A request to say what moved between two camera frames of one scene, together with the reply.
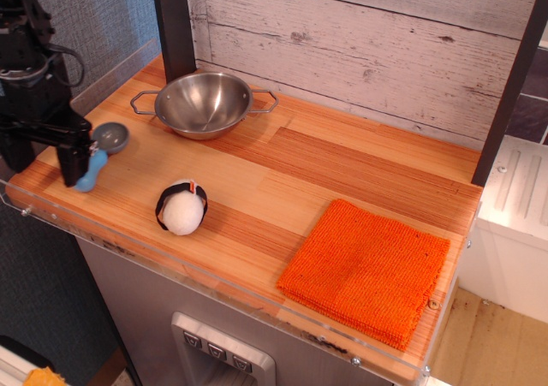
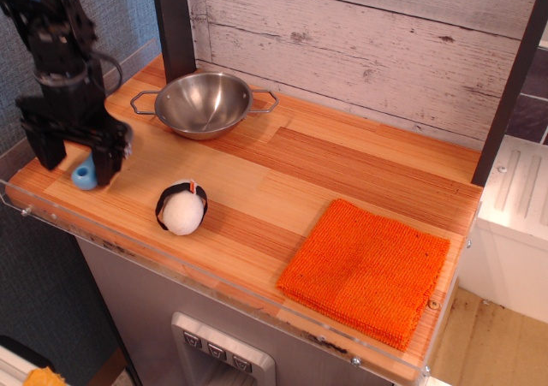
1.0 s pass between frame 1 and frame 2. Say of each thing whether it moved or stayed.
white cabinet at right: stayed
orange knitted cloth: stayed
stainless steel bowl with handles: stayed
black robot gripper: moved
